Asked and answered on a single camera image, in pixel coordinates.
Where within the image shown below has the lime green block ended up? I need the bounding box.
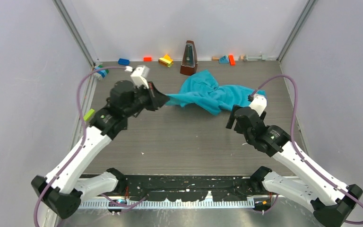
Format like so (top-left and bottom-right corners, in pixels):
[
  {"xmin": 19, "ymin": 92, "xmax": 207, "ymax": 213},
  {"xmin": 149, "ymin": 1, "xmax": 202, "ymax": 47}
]
[{"xmin": 83, "ymin": 109, "xmax": 95, "ymax": 122}]

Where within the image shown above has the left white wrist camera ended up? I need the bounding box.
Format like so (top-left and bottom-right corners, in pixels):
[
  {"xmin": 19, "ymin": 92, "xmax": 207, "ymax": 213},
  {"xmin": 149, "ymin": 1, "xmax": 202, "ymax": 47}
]
[{"xmin": 125, "ymin": 65, "xmax": 150, "ymax": 89}]

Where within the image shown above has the blue green white block stack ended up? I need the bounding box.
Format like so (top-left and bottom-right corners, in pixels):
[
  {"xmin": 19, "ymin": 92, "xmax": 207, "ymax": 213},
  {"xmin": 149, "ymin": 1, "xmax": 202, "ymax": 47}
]
[{"xmin": 93, "ymin": 65, "xmax": 109, "ymax": 80}]

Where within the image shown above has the turquoise t-shirt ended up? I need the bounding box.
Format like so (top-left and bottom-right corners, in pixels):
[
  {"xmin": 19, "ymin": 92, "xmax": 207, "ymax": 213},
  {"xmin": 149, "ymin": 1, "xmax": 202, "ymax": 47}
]
[{"xmin": 166, "ymin": 70, "xmax": 266, "ymax": 115}]

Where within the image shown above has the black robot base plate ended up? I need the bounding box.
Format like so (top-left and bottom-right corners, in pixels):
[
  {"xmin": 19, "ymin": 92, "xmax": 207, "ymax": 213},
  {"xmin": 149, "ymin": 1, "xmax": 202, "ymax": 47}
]
[{"xmin": 106, "ymin": 167, "xmax": 282, "ymax": 214}]

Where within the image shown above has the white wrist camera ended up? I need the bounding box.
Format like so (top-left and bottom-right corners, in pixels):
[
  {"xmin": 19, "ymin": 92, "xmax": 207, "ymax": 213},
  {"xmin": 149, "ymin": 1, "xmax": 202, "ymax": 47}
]
[
  {"xmin": 249, "ymin": 94, "xmax": 267, "ymax": 116},
  {"xmin": 125, "ymin": 65, "xmax": 150, "ymax": 89}
]

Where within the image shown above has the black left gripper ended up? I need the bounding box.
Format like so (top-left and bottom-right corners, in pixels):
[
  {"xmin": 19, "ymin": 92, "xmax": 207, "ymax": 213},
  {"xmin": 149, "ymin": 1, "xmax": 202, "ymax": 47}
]
[{"xmin": 124, "ymin": 82, "xmax": 171, "ymax": 118}]

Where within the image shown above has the yellow green block stack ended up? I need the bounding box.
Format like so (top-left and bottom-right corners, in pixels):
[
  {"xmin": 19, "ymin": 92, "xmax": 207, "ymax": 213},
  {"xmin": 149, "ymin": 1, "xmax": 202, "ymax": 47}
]
[{"xmin": 158, "ymin": 54, "xmax": 173, "ymax": 68}]

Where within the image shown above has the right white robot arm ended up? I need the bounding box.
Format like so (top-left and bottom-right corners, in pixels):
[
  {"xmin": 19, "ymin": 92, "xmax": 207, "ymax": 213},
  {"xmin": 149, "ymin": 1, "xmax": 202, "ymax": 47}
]
[{"xmin": 226, "ymin": 105, "xmax": 363, "ymax": 227}]

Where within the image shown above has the brown wooden metronome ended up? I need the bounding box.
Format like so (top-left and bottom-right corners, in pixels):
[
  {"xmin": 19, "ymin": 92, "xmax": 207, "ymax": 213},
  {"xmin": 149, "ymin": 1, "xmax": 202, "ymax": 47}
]
[{"xmin": 180, "ymin": 40, "xmax": 198, "ymax": 76}]

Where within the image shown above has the grey metal clamp piece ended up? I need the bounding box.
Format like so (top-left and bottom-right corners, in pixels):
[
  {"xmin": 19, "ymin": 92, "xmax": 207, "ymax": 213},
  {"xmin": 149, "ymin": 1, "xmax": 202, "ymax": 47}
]
[{"xmin": 243, "ymin": 54, "xmax": 268, "ymax": 61}]

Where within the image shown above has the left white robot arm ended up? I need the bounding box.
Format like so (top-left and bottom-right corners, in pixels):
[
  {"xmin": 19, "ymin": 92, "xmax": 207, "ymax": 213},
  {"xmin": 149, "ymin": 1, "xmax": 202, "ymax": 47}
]
[{"xmin": 31, "ymin": 80, "xmax": 170, "ymax": 219}]

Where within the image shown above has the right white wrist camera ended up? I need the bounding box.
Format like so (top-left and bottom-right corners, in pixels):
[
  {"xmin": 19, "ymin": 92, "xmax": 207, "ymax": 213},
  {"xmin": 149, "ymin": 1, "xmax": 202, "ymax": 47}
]
[{"xmin": 249, "ymin": 94, "xmax": 267, "ymax": 116}]

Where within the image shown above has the blue toy brick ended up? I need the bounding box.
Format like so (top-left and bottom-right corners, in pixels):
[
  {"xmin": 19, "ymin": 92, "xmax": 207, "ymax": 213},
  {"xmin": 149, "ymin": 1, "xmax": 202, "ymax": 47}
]
[{"xmin": 117, "ymin": 58, "xmax": 130, "ymax": 66}]

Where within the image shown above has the blue triangular block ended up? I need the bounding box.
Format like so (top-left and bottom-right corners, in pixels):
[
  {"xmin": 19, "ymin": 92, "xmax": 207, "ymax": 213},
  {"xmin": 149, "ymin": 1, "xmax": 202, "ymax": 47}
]
[{"xmin": 218, "ymin": 55, "xmax": 229, "ymax": 64}]

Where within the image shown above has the orange red upright block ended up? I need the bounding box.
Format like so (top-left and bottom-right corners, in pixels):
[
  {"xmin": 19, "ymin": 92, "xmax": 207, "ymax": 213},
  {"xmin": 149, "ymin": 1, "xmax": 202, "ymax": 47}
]
[{"xmin": 228, "ymin": 54, "xmax": 236, "ymax": 66}]

